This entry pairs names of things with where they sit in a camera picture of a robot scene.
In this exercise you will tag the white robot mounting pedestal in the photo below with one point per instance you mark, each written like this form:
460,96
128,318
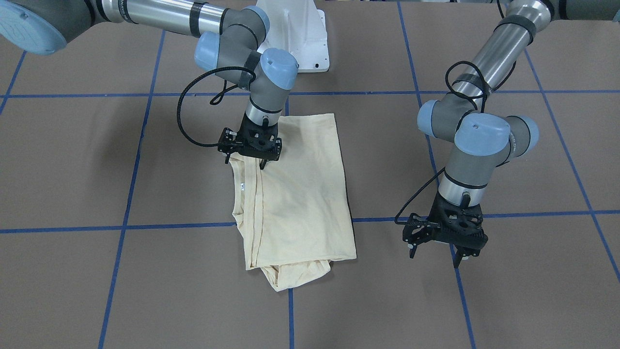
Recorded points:
297,26

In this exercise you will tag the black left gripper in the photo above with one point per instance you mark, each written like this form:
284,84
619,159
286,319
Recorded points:
415,233

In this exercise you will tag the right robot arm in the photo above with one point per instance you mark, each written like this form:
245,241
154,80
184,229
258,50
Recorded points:
228,47

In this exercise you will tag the beige long-sleeve printed shirt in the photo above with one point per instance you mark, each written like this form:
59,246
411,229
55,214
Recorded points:
293,215

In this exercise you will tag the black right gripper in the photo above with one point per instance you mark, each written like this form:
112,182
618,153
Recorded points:
228,145

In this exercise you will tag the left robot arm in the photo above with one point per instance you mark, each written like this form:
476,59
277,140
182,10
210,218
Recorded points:
482,141

